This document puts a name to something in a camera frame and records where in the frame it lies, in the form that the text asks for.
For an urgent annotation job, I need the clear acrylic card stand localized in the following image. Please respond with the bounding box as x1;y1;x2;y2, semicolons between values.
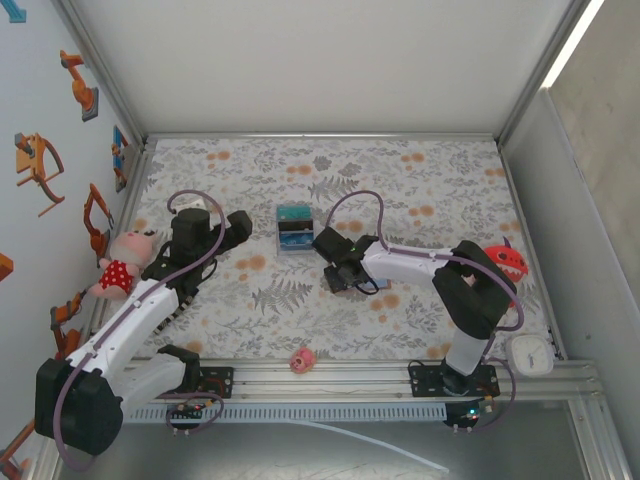
275;204;318;259

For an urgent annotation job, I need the blue printed card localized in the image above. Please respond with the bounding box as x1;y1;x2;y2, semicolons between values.
279;230;316;251

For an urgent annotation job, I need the floral tablecloth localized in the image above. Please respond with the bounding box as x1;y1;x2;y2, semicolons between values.
97;137;564;361

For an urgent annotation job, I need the pink plush doll red dress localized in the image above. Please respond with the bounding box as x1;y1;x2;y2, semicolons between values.
89;229;161;301

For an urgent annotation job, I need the black white striped cloth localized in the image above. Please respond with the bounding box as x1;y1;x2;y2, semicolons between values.
154;292;196;337

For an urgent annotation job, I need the small pink toy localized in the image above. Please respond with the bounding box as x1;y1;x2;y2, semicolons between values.
291;348;318;374

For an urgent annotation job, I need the red monster toy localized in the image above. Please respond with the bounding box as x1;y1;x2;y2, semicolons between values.
482;237;530;306

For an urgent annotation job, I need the white plastic tube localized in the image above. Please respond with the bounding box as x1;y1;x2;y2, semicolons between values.
279;418;450;474

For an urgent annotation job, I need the white light strip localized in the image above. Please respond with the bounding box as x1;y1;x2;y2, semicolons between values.
542;0;606;90

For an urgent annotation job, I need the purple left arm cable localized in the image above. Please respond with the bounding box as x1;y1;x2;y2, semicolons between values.
52;189;226;472

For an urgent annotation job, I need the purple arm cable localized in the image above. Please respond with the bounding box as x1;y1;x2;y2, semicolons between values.
325;189;526;434
52;189;226;472

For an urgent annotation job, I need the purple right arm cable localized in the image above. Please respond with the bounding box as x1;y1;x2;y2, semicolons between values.
325;189;526;434

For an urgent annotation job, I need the blue orange wall sticker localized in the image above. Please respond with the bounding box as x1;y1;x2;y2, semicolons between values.
110;124;130;194

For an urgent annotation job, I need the aluminium frame rail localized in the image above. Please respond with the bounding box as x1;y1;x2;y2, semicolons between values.
47;357;601;406

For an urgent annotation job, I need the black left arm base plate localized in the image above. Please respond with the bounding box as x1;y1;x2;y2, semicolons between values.
143;366;236;400

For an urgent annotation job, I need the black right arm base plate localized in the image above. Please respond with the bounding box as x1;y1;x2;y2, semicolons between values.
408;363;501;399

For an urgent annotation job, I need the white slotted cable duct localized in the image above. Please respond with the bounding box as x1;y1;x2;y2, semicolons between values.
122;404;448;422

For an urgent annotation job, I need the orange claw wall sticker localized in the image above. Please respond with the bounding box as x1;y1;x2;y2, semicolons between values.
13;132;66;218

